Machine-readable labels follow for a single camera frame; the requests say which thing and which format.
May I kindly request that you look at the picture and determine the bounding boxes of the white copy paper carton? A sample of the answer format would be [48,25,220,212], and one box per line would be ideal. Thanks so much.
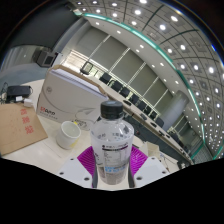
[35,64,110,126]

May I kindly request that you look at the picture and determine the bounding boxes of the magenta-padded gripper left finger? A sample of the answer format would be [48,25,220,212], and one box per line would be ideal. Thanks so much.
[57,145,98,190]

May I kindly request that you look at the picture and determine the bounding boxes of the ceiling lights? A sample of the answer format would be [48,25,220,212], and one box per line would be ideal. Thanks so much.
[71,0,224,158]

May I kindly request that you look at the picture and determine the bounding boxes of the white cup with yellow tag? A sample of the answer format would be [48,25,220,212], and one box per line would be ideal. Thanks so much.
[55,120,82,150]

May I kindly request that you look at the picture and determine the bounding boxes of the clear water bottle black cap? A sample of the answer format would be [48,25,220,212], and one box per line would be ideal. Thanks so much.
[89,100,135,186]

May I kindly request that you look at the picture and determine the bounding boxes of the small white charger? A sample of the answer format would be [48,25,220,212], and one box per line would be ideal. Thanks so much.
[22,98,34,108]

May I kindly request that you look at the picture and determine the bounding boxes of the brown paper envelope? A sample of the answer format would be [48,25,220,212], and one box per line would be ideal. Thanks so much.
[0,102,49,157]

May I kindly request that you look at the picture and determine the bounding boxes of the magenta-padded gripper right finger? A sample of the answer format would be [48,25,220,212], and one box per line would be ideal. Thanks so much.
[127,145,171,189]

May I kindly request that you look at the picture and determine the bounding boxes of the long curved conference desk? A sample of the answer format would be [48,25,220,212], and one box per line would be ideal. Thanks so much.
[96,76,194,164]

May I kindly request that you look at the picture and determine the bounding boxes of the black power adapter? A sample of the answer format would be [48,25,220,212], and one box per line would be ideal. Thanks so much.
[6,85,33,99]

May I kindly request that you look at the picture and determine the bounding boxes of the row of black office chairs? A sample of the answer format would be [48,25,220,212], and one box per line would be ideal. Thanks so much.
[79,61,166,129]

